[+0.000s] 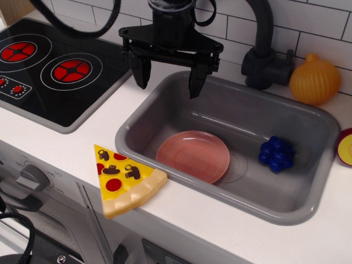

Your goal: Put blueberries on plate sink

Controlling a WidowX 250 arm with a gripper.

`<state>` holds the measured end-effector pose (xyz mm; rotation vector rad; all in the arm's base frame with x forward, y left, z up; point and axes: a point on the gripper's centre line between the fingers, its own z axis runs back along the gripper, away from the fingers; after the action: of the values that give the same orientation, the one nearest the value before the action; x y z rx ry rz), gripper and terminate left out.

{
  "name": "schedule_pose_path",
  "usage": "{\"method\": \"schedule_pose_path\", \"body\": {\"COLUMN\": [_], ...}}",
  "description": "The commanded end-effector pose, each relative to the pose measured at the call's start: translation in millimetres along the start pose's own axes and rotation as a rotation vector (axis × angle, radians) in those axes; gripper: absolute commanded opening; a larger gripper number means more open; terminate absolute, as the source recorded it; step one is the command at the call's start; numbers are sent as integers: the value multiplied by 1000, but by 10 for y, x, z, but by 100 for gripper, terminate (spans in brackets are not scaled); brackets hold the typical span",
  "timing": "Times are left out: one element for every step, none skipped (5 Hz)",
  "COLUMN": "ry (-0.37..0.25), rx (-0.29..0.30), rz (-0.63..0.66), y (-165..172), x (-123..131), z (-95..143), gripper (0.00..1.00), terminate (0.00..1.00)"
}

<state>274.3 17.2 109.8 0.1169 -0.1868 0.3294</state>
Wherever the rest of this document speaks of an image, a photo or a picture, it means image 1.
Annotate black toy stove top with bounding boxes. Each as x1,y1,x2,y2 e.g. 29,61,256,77
1,18,131,134

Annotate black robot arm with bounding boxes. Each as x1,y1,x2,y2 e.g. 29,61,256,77
119,1,223,98

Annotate blue toy blueberries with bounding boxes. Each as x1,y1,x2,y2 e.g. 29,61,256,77
258,136,295,173

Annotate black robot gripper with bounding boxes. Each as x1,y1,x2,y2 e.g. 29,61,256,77
119,8,223,99

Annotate pink plastic plate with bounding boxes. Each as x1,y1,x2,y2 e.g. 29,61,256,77
156,130,230,184

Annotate grey oven knob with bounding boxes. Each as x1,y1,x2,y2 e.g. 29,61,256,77
16,164,50,191

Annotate purple toy fruit half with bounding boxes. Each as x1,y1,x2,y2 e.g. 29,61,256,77
337,128,352,167

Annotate grey toy oven front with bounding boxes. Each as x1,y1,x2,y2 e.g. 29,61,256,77
1,141,113,263

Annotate black braided cable lower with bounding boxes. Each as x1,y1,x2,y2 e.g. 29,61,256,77
0,211,36,264

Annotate toy pizza slice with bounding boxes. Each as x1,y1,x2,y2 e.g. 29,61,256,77
94,145,168,219

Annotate dark grey toy faucet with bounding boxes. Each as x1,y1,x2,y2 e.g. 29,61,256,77
241,1,294,90

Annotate black braided cable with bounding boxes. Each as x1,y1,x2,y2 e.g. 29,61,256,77
0,211,36,264
29,0,122,40

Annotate yellow toy onion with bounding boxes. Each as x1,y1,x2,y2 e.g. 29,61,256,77
289,53,341,106

